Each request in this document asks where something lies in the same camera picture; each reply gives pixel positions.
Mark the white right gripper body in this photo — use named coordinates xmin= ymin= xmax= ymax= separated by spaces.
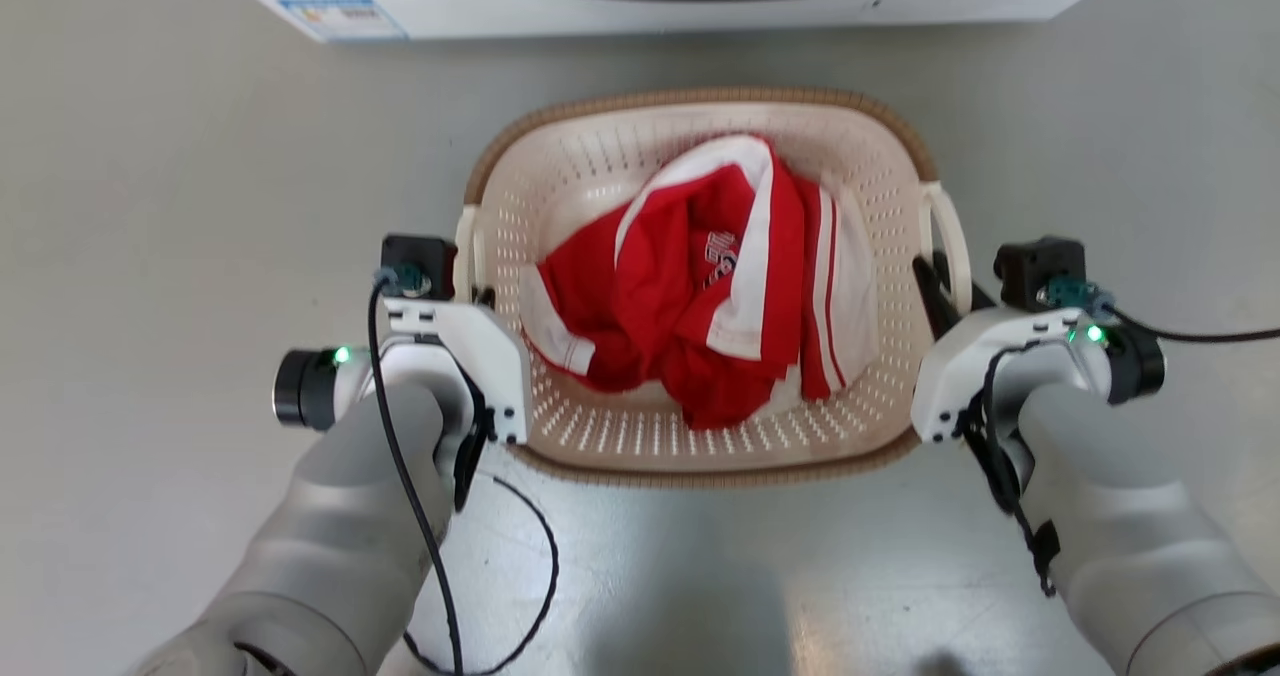
xmin=909 ymin=306 xmax=1081 ymax=446

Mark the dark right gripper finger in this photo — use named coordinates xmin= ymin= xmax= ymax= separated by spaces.
xmin=933 ymin=250 xmax=998 ymax=315
xmin=911 ymin=256 xmax=954 ymax=343

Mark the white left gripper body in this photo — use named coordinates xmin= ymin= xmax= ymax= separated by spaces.
xmin=380 ymin=296 xmax=532 ymax=447

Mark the beige plastic laundry basket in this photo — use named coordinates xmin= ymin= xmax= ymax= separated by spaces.
xmin=454 ymin=86 xmax=974 ymax=488

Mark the red and white garment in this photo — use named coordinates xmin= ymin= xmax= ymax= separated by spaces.
xmin=517 ymin=133 xmax=882 ymax=433

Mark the white washing machine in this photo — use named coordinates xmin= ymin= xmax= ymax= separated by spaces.
xmin=198 ymin=0 xmax=1151 ymax=46

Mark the blue white energy label sticker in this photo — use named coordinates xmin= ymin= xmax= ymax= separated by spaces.
xmin=277 ymin=0 xmax=410 ymax=44

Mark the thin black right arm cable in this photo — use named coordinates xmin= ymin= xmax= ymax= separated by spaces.
xmin=955 ymin=344 xmax=1061 ymax=599

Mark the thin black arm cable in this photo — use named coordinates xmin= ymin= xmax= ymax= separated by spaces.
xmin=955 ymin=344 xmax=1061 ymax=599
xmin=366 ymin=274 xmax=467 ymax=676

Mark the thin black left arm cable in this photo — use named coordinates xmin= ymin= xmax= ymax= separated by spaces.
xmin=366 ymin=274 xmax=467 ymax=676

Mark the thin black looping cable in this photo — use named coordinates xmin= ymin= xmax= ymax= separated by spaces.
xmin=402 ymin=470 xmax=561 ymax=676

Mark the thin black right camera cable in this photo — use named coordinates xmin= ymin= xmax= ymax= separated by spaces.
xmin=1095 ymin=296 xmax=1280 ymax=345

